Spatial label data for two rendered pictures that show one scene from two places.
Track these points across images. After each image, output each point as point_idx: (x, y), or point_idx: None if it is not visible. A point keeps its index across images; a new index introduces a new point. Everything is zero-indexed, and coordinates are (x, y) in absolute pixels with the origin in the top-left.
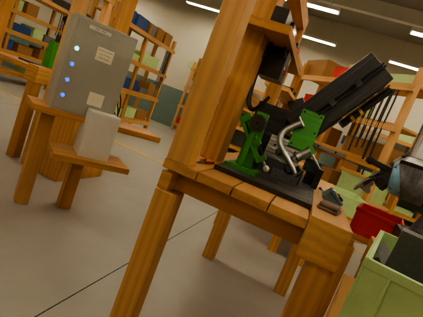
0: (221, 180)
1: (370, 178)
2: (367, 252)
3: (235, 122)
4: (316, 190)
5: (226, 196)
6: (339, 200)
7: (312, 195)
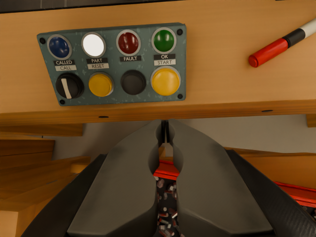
0: None
1: (28, 229)
2: (11, 199)
3: None
4: (267, 5)
5: None
6: (52, 84)
7: (61, 5)
